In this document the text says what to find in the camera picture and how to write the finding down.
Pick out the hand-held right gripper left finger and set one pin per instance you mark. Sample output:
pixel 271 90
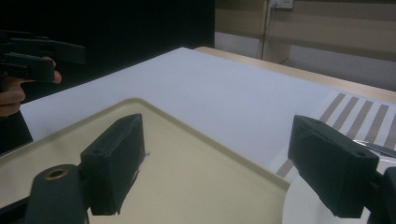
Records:
pixel 112 161

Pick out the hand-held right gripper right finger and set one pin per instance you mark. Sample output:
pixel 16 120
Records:
pixel 333 168

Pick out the metal knife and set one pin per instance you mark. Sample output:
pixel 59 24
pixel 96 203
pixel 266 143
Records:
pixel 378 147

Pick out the striped white placemat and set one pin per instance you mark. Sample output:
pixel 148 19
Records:
pixel 358 115

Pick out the beige plastic tray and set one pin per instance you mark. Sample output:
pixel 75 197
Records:
pixel 193 174

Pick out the white table mat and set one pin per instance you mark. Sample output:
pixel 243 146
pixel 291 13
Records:
pixel 202 93

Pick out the white wall socket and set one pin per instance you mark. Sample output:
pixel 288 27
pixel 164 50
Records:
pixel 281 3

